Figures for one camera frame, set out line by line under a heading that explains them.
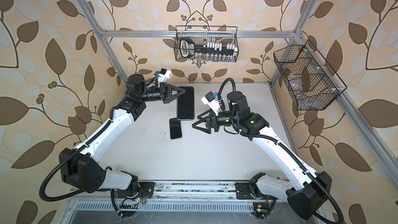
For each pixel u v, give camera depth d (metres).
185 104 0.63
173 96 0.63
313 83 0.72
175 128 0.97
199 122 0.58
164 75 0.65
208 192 0.75
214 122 0.56
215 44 0.81
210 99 0.58
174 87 0.65
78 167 0.41
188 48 0.84
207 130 0.57
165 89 0.61
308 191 0.37
